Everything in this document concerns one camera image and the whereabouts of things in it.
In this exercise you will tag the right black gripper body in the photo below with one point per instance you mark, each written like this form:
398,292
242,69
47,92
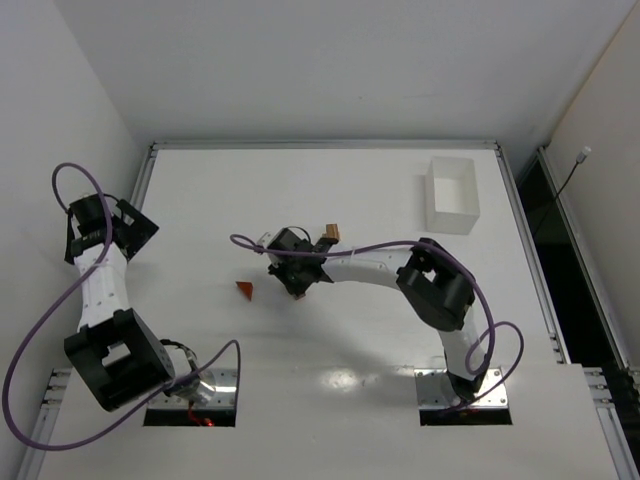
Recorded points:
293,275

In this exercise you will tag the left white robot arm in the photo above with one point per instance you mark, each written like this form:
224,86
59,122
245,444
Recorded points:
115,353

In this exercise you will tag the black cable white plug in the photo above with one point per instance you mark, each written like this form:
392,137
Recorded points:
583,154

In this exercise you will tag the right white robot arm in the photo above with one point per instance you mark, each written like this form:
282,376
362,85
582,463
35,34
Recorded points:
440,295

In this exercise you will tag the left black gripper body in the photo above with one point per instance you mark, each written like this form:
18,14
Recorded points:
136,229

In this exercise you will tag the white plastic box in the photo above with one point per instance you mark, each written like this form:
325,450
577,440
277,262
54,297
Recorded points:
451,195

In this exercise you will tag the red-brown triangle block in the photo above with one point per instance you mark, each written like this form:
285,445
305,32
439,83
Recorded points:
246,288

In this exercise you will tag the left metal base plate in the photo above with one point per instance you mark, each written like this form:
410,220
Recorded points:
214,389

